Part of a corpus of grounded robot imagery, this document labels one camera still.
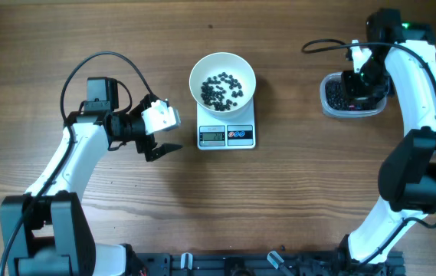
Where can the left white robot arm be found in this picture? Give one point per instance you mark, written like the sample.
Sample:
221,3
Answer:
45,230

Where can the white digital kitchen scale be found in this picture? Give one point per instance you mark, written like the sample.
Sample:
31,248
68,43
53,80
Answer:
226,133

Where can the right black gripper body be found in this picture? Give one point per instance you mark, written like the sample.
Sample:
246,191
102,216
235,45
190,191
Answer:
372,81

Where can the black beans in container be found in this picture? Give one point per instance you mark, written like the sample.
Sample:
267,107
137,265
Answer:
336,98

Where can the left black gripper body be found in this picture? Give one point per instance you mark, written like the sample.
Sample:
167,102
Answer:
142,142

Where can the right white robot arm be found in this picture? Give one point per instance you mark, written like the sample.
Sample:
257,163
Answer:
397,57

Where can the white paper bowl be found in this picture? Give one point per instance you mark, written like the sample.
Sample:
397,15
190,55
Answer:
217,63

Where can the clear plastic bean container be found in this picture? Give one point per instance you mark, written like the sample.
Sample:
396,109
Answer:
329,111

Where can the black beans in bowl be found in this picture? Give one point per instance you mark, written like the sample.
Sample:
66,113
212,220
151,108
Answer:
221,92

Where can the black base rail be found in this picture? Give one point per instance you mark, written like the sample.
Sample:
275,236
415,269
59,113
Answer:
276,263

